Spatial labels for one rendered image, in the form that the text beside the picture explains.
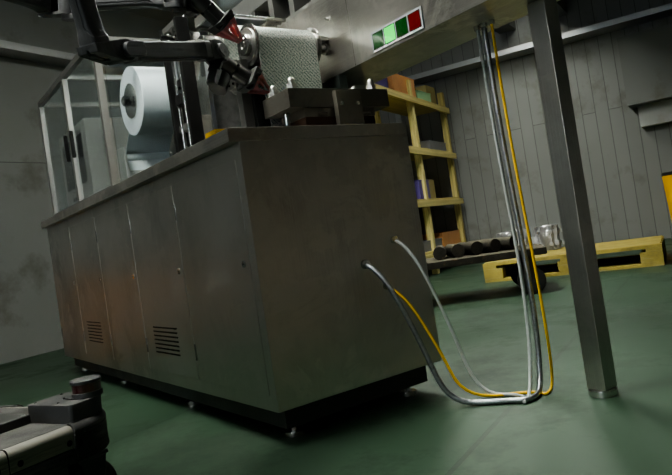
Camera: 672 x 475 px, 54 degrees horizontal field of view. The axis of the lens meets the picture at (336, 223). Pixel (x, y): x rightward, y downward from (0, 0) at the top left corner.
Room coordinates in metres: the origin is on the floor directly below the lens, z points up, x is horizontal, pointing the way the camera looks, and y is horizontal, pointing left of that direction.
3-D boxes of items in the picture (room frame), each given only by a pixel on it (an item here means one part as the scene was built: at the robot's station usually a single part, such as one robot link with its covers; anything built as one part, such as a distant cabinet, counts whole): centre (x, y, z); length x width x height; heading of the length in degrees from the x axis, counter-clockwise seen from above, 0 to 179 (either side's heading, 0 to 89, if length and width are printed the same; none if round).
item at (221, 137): (3.01, 0.72, 0.88); 2.52 x 0.66 x 0.04; 35
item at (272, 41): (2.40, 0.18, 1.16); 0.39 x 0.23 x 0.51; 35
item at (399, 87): (7.05, -0.80, 1.08); 2.40 x 0.64 x 2.16; 149
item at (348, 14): (3.01, 0.22, 1.29); 3.10 x 0.28 x 0.30; 35
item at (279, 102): (2.17, -0.03, 1.00); 0.40 x 0.16 x 0.06; 125
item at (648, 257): (5.39, -1.91, 0.19); 1.36 x 0.92 x 0.37; 59
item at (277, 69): (2.24, 0.07, 1.11); 0.23 x 0.01 x 0.18; 125
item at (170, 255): (3.02, 0.71, 0.43); 2.52 x 0.64 x 0.86; 35
